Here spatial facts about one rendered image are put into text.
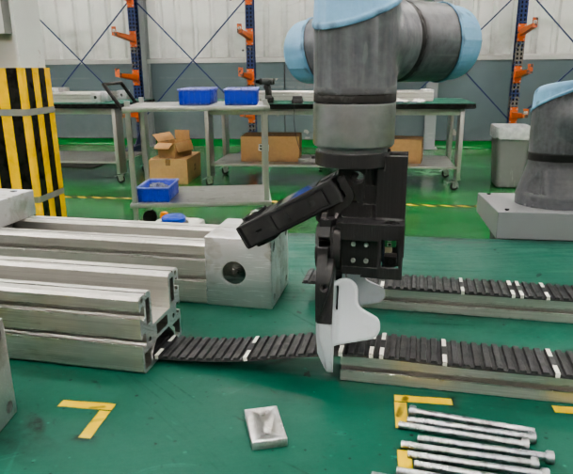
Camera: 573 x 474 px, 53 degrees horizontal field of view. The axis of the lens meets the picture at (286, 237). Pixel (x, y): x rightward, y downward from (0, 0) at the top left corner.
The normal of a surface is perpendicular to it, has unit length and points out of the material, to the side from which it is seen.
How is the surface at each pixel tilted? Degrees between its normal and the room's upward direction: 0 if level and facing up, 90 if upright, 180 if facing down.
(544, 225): 90
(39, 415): 0
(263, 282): 90
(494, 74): 90
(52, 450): 0
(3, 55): 90
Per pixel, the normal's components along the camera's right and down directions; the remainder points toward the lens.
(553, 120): -0.76, 0.16
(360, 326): -0.21, -0.01
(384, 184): -0.22, 0.28
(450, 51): 0.63, 0.47
